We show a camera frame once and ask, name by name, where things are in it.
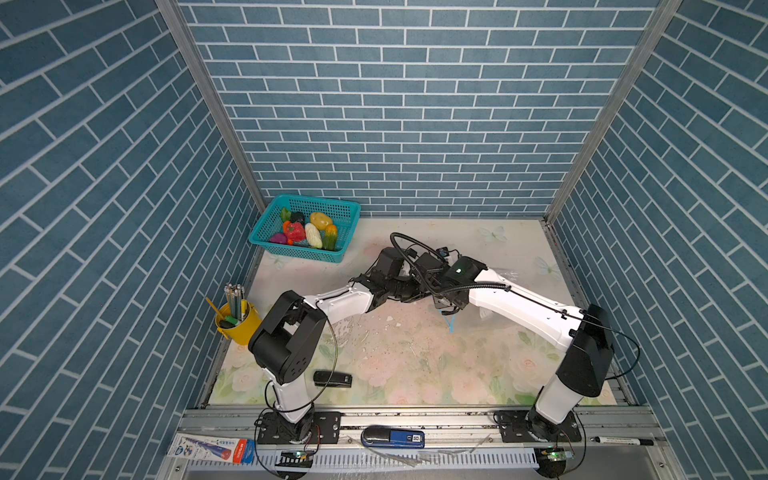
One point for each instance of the white toy daikon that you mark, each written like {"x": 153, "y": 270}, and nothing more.
{"x": 313, "y": 236}

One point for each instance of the purple toy eggplant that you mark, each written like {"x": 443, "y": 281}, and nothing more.
{"x": 280, "y": 238}

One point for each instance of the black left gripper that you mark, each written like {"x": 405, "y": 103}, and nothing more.
{"x": 417, "y": 292}

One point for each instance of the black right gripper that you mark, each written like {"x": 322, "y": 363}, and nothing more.
{"x": 434, "y": 296}

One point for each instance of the orange green toy corn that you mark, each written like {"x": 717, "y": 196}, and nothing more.
{"x": 330, "y": 237}

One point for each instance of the clear zip top bag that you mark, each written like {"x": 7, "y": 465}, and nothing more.
{"x": 497, "y": 295}

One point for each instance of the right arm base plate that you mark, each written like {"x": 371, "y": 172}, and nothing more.
{"x": 521, "y": 426}

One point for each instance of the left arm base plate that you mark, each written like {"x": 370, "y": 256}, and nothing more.
{"x": 316, "y": 427}

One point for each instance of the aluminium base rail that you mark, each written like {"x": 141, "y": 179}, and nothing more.
{"x": 461, "y": 443}

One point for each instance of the blue black box cutter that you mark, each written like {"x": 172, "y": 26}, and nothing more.
{"x": 391, "y": 437}

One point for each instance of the teal plastic basket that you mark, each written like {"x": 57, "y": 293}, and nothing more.
{"x": 345, "y": 216}

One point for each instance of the black marker pen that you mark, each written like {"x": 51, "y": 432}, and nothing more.
{"x": 625, "y": 441}

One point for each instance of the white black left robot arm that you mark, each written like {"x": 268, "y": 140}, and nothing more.
{"x": 288, "y": 336}

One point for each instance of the red blue pencil box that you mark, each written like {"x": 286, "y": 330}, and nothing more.
{"x": 217, "y": 449}

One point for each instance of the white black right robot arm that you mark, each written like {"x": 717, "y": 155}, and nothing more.
{"x": 585, "y": 338}

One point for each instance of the black stapler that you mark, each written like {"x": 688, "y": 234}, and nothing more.
{"x": 332, "y": 379}

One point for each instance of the yellow pen cup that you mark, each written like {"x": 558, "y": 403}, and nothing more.
{"x": 236, "y": 319}

